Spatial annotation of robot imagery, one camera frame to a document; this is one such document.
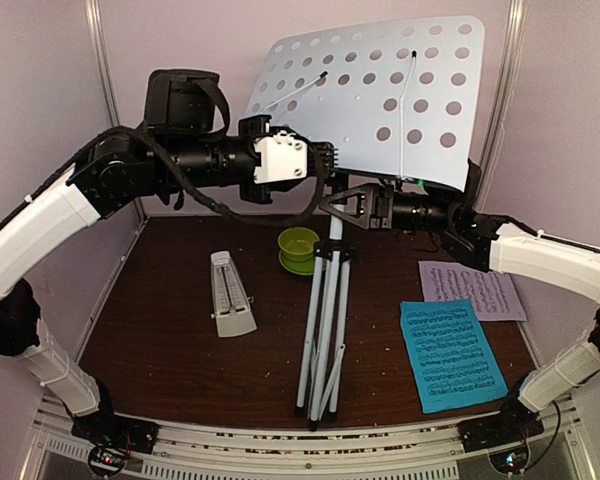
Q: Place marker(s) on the green plastic bowl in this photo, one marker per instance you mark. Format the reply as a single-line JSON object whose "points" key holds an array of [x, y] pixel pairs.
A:
{"points": [[297, 243]]}

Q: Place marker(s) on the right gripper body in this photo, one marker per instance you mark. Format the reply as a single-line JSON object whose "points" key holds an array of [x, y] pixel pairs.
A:
{"points": [[382, 207]]}

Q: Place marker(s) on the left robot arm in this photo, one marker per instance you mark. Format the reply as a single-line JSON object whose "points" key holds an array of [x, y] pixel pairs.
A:
{"points": [[173, 154]]}

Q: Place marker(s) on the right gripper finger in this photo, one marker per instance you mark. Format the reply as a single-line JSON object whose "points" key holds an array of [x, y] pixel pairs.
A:
{"points": [[359, 218], [363, 194]]}

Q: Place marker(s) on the green plastic plate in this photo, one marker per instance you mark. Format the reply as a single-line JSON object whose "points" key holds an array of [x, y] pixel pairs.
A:
{"points": [[296, 267]]}

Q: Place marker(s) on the grey metronome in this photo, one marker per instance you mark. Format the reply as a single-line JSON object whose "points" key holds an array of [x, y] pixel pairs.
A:
{"points": [[232, 309]]}

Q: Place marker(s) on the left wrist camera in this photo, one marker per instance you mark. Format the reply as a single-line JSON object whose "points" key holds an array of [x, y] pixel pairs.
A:
{"points": [[297, 158]]}

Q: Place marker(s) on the blue sheet music page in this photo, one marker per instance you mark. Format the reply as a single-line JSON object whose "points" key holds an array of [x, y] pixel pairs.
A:
{"points": [[451, 359]]}

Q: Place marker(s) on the purple sheet music page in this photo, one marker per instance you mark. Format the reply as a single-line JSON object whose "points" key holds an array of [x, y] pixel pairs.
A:
{"points": [[492, 295]]}

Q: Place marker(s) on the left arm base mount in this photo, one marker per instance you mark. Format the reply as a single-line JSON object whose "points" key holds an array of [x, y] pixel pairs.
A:
{"points": [[113, 444]]}

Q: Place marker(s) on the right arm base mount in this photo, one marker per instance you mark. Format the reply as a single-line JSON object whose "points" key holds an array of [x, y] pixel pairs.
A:
{"points": [[506, 442]]}

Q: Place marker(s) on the white music stand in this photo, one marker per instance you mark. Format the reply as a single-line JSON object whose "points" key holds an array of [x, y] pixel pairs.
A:
{"points": [[398, 99]]}

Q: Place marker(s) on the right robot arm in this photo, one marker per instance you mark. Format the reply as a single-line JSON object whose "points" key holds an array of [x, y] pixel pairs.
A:
{"points": [[492, 243]]}

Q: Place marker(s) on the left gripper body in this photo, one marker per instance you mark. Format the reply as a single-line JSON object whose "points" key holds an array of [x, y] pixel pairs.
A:
{"points": [[261, 194]]}

